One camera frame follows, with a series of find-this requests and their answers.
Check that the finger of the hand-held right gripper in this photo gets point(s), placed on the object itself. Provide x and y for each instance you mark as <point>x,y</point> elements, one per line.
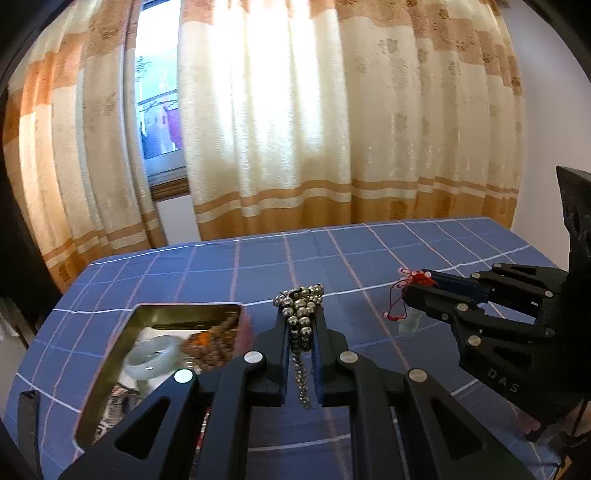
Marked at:
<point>429,300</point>
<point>461,285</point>

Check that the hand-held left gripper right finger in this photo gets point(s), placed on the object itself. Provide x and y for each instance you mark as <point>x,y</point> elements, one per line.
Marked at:
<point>323,360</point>

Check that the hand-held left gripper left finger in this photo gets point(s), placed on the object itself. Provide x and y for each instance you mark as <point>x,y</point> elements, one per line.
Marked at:
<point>279,360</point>

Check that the brown bead mala orange tassel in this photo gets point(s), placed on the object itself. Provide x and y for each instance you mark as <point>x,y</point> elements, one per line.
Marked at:
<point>212,350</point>

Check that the pink metal tin box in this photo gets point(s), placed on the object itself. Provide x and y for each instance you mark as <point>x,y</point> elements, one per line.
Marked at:
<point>184,314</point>

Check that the pale jade bangle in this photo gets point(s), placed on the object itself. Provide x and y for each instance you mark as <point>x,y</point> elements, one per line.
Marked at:
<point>134,363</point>

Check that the blue checked tablecloth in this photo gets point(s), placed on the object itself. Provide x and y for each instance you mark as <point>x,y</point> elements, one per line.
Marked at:
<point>415,249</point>

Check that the wooden window sill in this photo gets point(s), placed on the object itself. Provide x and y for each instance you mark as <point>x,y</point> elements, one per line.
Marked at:
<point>171,188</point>

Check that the wide cream orange curtain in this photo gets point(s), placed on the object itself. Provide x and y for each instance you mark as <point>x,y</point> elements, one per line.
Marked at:
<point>323,115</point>

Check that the dark wooden furniture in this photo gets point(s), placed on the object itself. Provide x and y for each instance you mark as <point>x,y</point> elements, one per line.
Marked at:
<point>21,277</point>

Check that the narrow cream orange curtain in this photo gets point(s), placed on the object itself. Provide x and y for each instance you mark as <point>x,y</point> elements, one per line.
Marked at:
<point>83,161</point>

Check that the window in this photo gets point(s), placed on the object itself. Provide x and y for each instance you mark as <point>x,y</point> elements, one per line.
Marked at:
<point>157,92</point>

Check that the black chair post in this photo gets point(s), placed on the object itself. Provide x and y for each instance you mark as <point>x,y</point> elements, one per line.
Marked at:
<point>28,424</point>

